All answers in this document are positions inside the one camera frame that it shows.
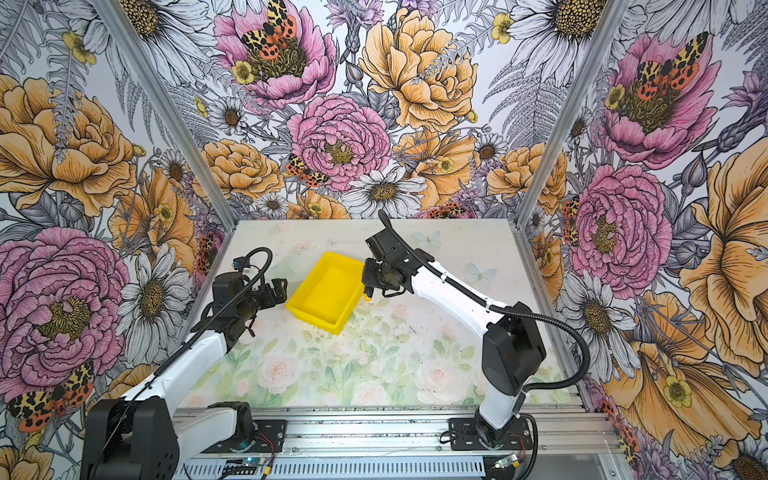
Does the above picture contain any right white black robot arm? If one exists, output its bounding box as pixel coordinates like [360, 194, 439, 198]
[362, 227, 546, 449]

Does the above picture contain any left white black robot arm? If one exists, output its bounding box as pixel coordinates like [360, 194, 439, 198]
[80, 272, 288, 479]

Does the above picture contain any yellow plastic bin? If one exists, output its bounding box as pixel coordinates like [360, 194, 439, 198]
[285, 252, 364, 335]

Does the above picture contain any green circuit board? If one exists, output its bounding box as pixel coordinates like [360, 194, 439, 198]
[219, 458, 274, 479]

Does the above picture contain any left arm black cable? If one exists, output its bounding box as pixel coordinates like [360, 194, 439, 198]
[95, 246, 275, 457]

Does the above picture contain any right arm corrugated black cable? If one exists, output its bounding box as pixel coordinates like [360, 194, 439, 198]
[377, 209, 592, 392]

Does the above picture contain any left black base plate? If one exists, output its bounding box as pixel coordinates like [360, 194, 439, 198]
[204, 419, 287, 454]

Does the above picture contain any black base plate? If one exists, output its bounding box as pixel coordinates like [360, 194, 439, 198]
[204, 419, 287, 454]
[448, 417, 534, 452]

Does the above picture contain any aluminium mounting rail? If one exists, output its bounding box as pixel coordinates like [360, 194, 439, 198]
[170, 407, 622, 460]

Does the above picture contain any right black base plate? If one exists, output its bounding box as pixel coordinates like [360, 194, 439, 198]
[448, 417, 534, 452]

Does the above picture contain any white slotted cable duct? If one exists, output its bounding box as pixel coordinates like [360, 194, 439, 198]
[174, 456, 486, 479]

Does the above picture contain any left aluminium frame post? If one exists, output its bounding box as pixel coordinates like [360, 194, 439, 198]
[94, 1, 238, 232]

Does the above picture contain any aluminium frame post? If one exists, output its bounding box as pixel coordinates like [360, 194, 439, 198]
[514, 0, 630, 230]
[94, 1, 238, 232]

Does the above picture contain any right aluminium frame post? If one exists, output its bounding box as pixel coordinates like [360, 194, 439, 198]
[514, 0, 630, 230]

